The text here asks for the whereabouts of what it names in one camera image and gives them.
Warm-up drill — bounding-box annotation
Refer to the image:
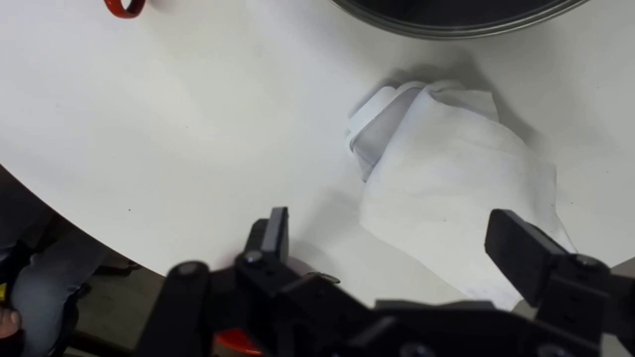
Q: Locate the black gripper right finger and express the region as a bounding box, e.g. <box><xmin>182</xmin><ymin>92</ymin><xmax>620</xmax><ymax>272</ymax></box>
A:
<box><xmin>485</xmin><ymin>209</ymin><xmax>635</xmax><ymax>342</ymax></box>

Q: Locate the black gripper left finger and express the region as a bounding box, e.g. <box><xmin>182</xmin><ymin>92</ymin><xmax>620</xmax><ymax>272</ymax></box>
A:
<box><xmin>136</xmin><ymin>207</ymin><xmax>370</xmax><ymax>357</ymax></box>

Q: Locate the white towel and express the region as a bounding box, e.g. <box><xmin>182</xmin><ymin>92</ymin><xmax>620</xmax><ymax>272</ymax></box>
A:
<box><xmin>346</xmin><ymin>80</ymin><xmax>580</xmax><ymax>314</ymax></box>

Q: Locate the operator left hand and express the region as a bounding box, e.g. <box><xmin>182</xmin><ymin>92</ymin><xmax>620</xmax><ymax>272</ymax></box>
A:
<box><xmin>0</xmin><ymin>306</ymin><xmax>25</xmax><ymax>342</ymax></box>

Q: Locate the seated person in jeans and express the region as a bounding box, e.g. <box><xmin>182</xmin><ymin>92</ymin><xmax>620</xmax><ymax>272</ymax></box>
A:
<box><xmin>0</xmin><ymin>235</ymin><xmax>106</xmax><ymax>357</ymax></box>

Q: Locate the black cooking pot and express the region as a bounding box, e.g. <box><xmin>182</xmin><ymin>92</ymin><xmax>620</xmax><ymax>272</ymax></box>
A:
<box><xmin>330</xmin><ymin>0</ymin><xmax>592</xmax><ymax>40</ymax></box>

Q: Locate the red metal cup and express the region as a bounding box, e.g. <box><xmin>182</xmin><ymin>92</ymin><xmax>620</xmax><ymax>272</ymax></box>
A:
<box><xmin>104</xmin><ymin>0</ymin><xmax>150</xmax><ymax>22</ymax></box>

